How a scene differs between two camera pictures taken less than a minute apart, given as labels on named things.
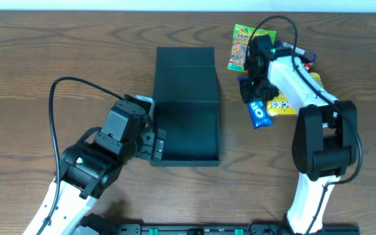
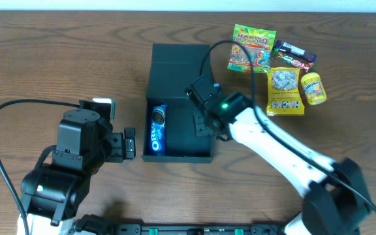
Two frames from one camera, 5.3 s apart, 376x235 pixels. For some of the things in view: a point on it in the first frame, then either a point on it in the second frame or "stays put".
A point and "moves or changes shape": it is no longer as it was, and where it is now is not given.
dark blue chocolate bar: [305, 56] stays put
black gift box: [187, 106] moves or changes shape
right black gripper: [253, 92] -> [202, 122]
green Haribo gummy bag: [238, 52] stays put
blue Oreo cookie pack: [258, 111] -> [158, 126]
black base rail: [227, 229] stays put
